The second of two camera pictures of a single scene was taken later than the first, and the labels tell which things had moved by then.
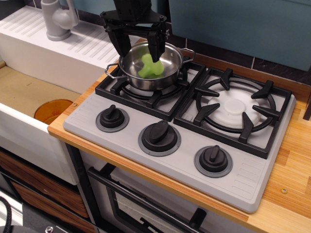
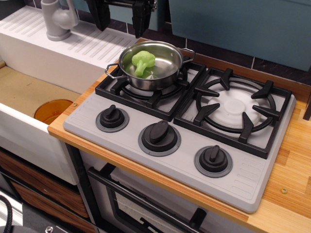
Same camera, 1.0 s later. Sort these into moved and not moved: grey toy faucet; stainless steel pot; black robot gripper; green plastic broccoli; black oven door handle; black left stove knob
Moved: black robot gripper; green plastic broccoli
Not moved: grey toy faucet; stainless steel pot; black left stove knob; black oven door handle
